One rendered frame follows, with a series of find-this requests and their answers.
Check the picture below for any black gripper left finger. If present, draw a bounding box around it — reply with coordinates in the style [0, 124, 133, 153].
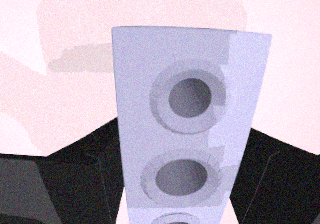
[0, 116, 124, 224]

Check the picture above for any grey plate with three holes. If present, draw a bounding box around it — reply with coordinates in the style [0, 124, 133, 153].
[111, 25, 272, 224]

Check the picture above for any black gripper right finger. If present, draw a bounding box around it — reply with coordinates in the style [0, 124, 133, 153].
[229, 127, 320, 224]

